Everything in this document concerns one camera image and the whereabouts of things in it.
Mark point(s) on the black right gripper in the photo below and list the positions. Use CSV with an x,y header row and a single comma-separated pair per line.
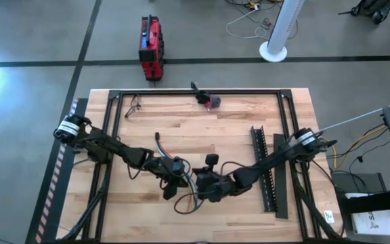
x,y
215,186

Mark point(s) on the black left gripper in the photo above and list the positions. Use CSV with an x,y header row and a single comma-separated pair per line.
x,y
162,169

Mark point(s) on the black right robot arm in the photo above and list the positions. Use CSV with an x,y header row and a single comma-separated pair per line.
x,y
269,161

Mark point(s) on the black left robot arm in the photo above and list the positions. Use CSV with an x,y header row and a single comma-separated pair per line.
x,y
113,147

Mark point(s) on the black raceway cover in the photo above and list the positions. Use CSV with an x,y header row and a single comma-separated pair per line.
x,y
281,196

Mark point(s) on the red and black tool case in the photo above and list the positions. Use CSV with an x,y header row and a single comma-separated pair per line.
x,y
151,51

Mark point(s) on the white table sticker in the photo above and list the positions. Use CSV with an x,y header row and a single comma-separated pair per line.
x,y
329,217

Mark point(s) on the black floor box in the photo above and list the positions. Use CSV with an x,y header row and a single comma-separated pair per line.
x,y
350,183

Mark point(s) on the white pole with base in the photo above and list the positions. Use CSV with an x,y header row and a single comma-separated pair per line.
x,y
283,27

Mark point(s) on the black horizontal bar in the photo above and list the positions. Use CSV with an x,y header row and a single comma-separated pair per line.
x,y
378,200

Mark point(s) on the white paper sheet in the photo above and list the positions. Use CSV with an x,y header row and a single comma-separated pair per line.
x,y
374,223

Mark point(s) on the black wheeled cart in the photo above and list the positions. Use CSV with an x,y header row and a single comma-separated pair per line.
x,y
372,6

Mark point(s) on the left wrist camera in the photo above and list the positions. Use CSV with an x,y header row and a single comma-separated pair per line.
x,y
178,166

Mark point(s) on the black aluminium rig frame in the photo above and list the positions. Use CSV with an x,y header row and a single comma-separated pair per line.
x,y
198,91

